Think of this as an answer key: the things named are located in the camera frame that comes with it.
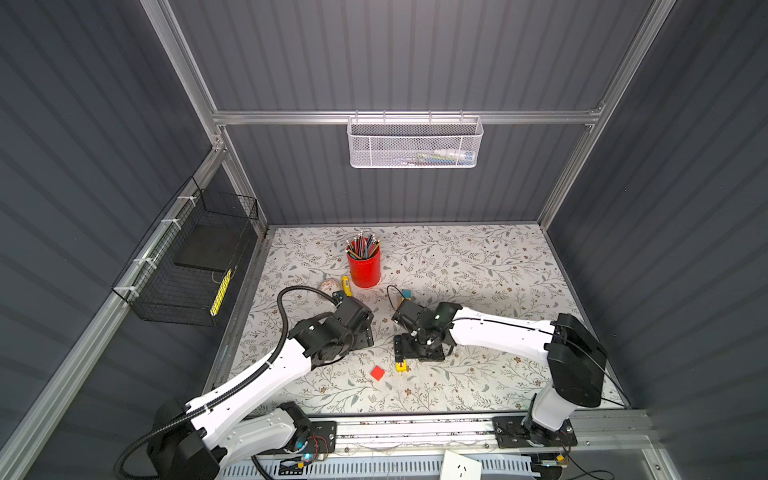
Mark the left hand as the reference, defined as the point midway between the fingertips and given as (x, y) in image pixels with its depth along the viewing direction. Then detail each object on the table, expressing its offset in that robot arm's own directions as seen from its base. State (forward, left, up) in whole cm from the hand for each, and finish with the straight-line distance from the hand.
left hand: (362, 334), depth 78 cm
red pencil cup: (+27, -1, -8) cm, 28 cm away
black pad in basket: (+19, +38, +17) cm, 45 cm away
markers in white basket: (+48, -26, +23) cm, 59 cm away
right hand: (-5, -12, -7) cm, 15 cm away
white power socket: (-29, -21, -8) cm, 37 cm away
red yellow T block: (-5, -11, -11) cm, 16 cm away
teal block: (+19, -15, -11) cm, 26 cm away
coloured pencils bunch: (+30, 0, +2) cm, 30 cm away
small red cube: (-6, -4, -13) cm, 14 cm away
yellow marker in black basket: (+5, +32, +15) cm, 36 cm away
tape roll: (+24, +12, -11) cm, 29 cm away
